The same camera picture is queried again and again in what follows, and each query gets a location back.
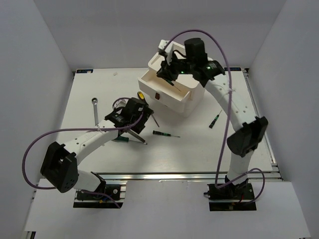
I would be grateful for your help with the white drawer cabinet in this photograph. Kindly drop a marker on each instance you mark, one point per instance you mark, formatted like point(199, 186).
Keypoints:
point(195, 96)

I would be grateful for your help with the grey metal file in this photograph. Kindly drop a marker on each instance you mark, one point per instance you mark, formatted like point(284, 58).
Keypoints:
point(136, 136)

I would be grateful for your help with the aluminium rail front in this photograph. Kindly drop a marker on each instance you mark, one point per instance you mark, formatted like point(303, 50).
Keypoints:
point(174, 176)

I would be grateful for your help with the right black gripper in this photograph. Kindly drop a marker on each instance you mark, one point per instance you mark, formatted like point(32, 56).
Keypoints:
point(166, 71)

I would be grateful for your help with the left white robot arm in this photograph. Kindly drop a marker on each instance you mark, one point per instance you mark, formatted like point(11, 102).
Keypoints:
point(60, 165)

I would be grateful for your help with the precision screwdriver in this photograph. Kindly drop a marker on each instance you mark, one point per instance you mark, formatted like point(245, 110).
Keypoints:
point(163, 134)
point(215, 120)
point(173, 84)

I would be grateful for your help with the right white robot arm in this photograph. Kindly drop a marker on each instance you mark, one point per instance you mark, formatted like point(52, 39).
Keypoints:
point(248, 128)

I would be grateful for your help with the blue label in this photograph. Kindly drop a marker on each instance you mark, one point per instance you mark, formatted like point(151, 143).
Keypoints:
point(232, 69)
point(84, 71)

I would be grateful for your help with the silver ratchet wrench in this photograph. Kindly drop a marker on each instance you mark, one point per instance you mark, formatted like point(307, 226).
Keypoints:
point(95, 110)

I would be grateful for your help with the blue label left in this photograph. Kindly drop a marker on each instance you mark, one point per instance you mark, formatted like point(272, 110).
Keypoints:
point(84, 71)

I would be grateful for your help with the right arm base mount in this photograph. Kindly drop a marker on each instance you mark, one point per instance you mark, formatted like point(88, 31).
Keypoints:
point(227, 200)

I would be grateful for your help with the yellow handle screwdriver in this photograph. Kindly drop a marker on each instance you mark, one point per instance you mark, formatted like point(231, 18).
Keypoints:
point(142, 98)

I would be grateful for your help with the white drawer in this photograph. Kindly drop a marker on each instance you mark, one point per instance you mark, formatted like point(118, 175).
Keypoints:
point(160, 90)

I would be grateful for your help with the blue label right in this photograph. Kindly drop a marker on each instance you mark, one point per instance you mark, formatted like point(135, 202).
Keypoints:
point(232, 69)

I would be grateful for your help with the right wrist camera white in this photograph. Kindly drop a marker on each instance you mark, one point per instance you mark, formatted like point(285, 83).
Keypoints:
point(165, 48)

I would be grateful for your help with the green handle screwdriver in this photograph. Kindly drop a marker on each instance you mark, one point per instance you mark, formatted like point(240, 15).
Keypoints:
point(126, 140)

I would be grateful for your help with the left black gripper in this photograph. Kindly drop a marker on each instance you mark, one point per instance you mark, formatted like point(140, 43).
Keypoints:
point(146, 113)

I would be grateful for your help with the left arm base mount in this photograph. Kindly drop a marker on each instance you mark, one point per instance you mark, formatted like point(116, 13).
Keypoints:
point(111, 198)

